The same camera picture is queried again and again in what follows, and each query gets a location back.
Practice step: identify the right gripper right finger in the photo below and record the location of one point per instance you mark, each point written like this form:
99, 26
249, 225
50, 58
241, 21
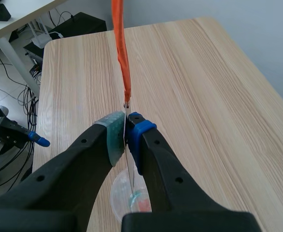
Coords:
170, 193

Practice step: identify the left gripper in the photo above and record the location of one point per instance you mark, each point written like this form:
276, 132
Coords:
10, 131

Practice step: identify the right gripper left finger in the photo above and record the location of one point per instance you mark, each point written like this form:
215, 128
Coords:
59, 174

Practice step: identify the grey metal plate orange strip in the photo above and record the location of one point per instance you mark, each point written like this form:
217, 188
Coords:
122, 48

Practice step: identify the clear plastic beaker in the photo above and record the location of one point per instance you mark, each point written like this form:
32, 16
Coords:
122, 191

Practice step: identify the white router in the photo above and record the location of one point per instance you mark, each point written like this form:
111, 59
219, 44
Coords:
43, 39

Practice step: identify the black box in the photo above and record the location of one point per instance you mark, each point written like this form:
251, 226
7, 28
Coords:
83, 24

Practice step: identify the white desk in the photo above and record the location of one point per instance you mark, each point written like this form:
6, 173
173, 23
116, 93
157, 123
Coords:
18, 14

